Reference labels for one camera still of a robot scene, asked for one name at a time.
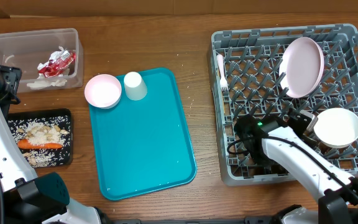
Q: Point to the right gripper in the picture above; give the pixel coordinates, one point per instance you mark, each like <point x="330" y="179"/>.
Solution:
<point x="312" y="140"/>

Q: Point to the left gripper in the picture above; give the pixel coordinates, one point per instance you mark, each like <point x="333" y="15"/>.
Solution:
<point x="12" y="76"/>

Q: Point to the white napkin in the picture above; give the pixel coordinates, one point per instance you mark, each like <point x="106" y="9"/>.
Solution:
<point x="43" y="82"/>

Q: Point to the white bowl with rice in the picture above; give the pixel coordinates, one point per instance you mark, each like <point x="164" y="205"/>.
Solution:
<point x="336" y="127"/>

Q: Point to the red snack wrapper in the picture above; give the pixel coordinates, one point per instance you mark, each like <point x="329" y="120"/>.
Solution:
<point x="58" y="62"/>

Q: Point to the orange carrot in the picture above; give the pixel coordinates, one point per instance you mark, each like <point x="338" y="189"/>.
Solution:
<point x="25" y="144"/>

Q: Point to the pile of rice and nuts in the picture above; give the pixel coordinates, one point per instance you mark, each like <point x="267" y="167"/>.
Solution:
<point x="42" y="137"/>

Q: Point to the white plastic fork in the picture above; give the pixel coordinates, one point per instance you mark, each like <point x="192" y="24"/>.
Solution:
<point x="223" y="81"/>

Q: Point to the pink bowl with nuts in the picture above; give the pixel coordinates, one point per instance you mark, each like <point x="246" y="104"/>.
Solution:
<point x="103" y="91"/>

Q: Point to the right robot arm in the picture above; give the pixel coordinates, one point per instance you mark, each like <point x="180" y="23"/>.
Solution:
<point x="272" y="139"/>

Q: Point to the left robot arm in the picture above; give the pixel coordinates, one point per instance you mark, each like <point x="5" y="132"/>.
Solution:
<point x="26" y="198"/>

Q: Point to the black waste tray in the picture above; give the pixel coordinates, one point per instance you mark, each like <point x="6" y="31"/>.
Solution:
<point x="57" y="143"/>

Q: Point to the grey dishwasher rack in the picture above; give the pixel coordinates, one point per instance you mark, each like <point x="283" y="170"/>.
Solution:
<point x="251" y="65"/>

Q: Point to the clear plastic bin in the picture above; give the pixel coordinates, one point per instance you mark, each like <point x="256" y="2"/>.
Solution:
<point x="25" y="50"/>

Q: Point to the white paper cup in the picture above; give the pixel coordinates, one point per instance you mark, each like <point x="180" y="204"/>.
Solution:
<point x="135" y="86"/>

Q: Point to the teal serving tray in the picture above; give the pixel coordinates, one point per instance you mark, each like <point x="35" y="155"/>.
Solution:
<point x="143" y="146"/>

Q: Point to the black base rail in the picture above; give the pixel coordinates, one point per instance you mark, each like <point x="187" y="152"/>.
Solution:
<point x="246" y="220"/>

